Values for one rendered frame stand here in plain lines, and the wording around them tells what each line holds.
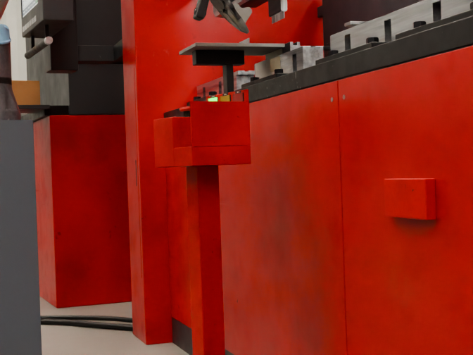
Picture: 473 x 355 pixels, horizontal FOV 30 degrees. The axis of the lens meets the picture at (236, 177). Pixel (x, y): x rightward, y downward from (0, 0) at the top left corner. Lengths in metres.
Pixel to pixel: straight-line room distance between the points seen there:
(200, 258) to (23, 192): 0.45
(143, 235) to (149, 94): 0.53
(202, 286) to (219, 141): 0.35
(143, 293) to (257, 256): 1.06
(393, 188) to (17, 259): 0.86
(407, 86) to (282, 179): 0.66
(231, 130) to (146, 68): 1.32
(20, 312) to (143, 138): 1.45
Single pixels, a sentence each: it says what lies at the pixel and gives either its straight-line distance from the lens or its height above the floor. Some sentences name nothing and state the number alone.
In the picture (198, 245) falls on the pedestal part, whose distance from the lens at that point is 2.14.
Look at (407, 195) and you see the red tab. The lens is 1.59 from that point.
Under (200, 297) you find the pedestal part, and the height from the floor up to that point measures 0.34.
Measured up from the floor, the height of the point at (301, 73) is 0.86.
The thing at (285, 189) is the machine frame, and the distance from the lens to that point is 2.18.
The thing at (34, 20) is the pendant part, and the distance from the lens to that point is 3.61.
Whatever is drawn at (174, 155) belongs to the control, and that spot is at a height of 0.69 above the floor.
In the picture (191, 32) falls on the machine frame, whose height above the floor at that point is 1.18.
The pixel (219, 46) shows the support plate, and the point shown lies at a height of 0.99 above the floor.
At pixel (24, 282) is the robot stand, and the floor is 0.41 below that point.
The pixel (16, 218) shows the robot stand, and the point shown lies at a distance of 2.01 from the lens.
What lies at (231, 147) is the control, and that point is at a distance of 2.10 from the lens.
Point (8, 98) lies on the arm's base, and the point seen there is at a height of 0.83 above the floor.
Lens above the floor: 0.64
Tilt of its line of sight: level
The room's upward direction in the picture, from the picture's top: 2 degrees counter-clockwise
